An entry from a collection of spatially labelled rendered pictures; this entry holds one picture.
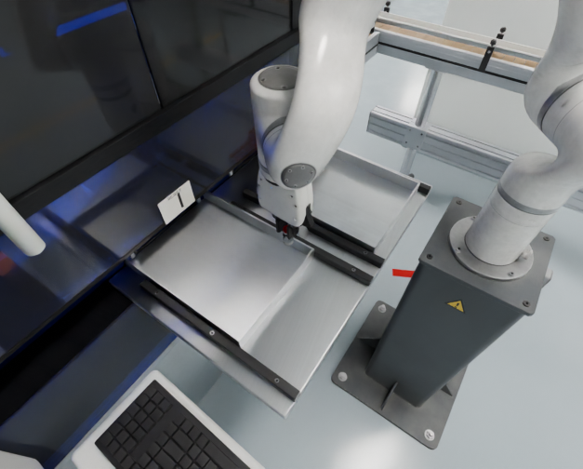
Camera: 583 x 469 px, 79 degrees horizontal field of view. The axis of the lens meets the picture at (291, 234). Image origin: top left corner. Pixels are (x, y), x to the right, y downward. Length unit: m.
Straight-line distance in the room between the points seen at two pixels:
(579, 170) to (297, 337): 0.54
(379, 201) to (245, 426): 1.04
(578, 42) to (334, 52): 0.33
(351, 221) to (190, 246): 0.40
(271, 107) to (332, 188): 0.52
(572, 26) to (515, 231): 0.39
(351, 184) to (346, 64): 0.58
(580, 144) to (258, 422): 1.35
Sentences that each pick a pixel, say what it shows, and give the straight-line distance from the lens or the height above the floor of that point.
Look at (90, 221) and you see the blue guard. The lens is 0.66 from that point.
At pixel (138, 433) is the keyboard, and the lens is 0.78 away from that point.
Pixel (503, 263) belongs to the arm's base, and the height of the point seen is 0.88.
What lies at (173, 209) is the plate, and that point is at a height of 1.01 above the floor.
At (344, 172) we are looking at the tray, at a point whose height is 0.88.
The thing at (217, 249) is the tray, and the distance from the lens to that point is 0.84.
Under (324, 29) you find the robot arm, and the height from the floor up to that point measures 1.39.
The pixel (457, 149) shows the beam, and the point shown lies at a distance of 1.86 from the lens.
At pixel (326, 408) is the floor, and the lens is 1.59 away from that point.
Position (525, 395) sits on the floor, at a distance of 1.87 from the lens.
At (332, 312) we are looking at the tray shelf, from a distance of 0.75.
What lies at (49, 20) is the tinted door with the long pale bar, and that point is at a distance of 0.56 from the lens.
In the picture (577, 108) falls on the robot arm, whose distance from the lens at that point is 0.71.
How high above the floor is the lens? 1.55
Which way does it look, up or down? 51 degrees down
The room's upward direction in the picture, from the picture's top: straight up
